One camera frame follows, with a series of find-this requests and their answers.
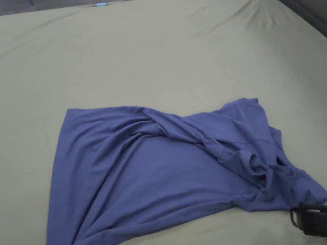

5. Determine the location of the dark blue shirt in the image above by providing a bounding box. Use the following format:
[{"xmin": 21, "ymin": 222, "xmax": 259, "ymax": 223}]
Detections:
[{"xmin": 18, "ymin": 76, "xmax": 327, "ymax": 245}]

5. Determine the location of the bed with pale green sheet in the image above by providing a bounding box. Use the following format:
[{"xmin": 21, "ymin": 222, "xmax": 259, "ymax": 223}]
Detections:
[{"xmin": 0, "ymin": 0, "xmax": 327, "ymax": 245}]

